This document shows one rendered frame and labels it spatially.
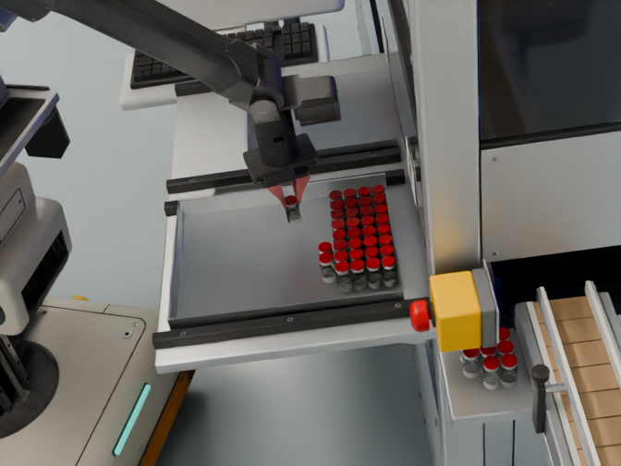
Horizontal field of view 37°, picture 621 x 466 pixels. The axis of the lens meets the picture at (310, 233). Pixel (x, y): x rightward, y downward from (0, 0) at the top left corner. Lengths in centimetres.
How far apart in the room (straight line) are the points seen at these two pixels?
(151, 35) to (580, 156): 52
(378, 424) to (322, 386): 19
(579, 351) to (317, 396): 122
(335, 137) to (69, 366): 91
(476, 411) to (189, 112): 85
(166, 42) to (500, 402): 62
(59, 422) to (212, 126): 77
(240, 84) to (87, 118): 226
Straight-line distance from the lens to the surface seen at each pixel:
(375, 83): 177
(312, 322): 133
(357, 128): 167
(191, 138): 173
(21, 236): 177
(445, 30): 99
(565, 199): 117
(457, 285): 118
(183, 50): 117
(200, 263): 148
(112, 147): 328
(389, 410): 233
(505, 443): 156
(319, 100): 129
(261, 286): 142
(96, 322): 230
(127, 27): 113
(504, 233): 119
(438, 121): 106
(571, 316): 128
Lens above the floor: 190
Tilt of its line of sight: 43 degrees down
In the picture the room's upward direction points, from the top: 11 degrees counter-clockwise
